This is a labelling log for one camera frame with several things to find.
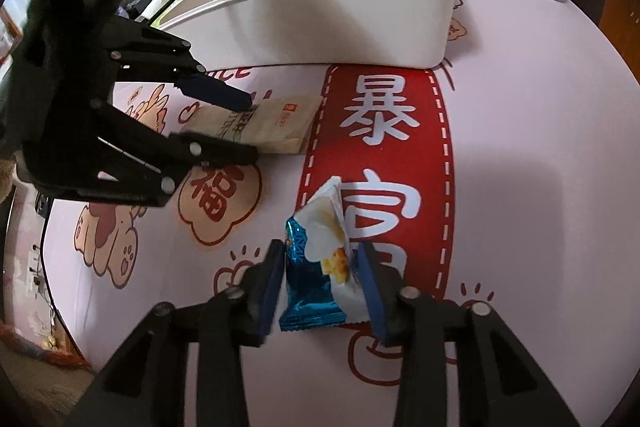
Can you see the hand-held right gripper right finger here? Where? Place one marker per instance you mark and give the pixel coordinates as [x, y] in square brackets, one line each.
[372, 292]

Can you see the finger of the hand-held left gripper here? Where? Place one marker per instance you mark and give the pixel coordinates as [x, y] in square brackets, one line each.
[220, 94]
[220, 152]

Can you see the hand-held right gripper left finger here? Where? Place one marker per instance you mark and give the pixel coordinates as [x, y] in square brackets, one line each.
[270, 287]

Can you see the blue snack packet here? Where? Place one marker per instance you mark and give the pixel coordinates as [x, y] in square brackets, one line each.
[310, 297]

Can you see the beige cracker packet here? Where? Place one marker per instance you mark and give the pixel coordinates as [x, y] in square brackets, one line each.
[285, 122]

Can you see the white plastic bin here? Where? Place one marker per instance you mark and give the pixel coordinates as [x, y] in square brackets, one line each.
[325, 22]

